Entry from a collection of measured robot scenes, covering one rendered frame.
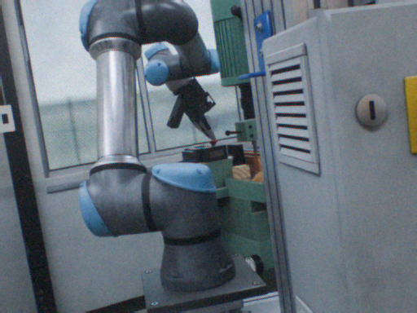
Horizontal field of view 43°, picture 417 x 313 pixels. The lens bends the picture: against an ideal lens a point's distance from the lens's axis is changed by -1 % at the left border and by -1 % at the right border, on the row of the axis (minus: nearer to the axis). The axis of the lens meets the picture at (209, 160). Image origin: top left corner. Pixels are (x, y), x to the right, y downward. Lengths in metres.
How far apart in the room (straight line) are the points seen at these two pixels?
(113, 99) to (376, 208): 0.72
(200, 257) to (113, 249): 2.04
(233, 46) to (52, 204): 1.52
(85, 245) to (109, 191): 1.97
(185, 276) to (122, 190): 0.20
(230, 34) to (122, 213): 0.93
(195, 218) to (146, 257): 2.11
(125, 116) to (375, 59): 0.69
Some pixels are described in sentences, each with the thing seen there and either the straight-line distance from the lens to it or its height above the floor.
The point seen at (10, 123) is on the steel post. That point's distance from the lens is 2.76.
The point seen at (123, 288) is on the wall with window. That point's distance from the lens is 3.10.
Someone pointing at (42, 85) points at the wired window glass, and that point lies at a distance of 2.97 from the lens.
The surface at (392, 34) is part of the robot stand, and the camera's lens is 0.49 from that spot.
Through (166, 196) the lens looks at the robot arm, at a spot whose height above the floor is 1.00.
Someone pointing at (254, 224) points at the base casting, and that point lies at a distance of 1.63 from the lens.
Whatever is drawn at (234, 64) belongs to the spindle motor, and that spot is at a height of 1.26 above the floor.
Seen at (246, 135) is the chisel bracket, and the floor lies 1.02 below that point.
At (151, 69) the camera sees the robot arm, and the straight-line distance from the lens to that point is 1.54.
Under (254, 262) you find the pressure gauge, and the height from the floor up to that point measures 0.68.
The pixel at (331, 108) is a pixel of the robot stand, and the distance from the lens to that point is 0.48.
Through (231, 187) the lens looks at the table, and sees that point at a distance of 1.71.
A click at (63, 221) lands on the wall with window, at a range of 2.94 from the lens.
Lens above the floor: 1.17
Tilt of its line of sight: 7 degrees down
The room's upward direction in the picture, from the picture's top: 8 degrees counter-clockwise
